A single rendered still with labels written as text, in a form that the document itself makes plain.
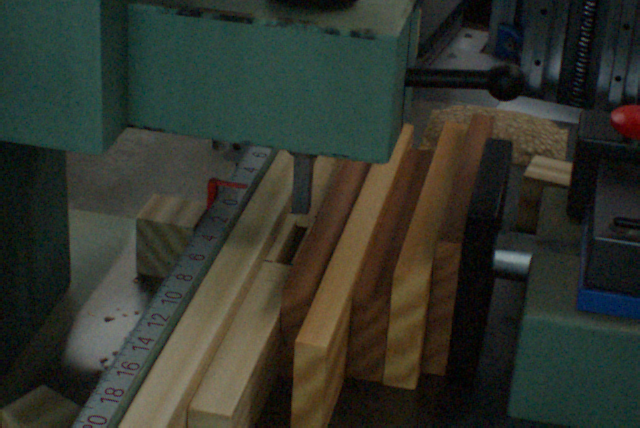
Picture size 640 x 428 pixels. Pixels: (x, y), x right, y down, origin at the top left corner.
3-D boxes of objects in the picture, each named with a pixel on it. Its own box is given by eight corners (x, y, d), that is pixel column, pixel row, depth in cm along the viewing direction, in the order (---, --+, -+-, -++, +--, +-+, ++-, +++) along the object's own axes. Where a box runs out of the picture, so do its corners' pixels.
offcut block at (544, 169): (589, 220, 82) (598, 168, 80) (578, 243, 79) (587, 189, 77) (527, 206, 83) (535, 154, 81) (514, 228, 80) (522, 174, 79)
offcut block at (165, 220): (154, 247, 96) (153, 193, 94) (209, 257, 95) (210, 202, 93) (136, 273, 92) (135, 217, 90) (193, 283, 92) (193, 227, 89)
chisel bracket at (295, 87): (386, 196, 65) (400, 35, 61) (119, 155, 68) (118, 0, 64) (410, 135, 71) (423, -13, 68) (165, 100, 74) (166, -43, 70)
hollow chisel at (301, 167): (307, 215, 70) (312, 130, 68) (291, 212, 70) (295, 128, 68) (311, 207, 71) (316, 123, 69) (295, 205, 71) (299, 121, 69)
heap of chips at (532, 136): (563, 171, 88) (567, 146, 87) (418, 150, 89) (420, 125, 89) (568, 129, 94) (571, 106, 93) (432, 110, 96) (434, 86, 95)
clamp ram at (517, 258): (592, 392, 65) (622, 236, 60) (446, 368, 66) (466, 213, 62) (598, 300, 72) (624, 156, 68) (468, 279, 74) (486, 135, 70)
